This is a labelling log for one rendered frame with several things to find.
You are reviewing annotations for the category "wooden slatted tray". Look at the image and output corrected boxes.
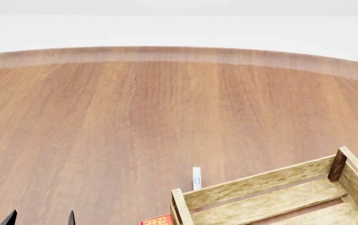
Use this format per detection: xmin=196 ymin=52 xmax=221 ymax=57
xmin=169 ymin=146 xmax=358 ymax=225

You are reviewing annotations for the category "red printed box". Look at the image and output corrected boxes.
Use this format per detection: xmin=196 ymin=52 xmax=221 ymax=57
xmin=141 ymin=214 xmax=174 ymax=225

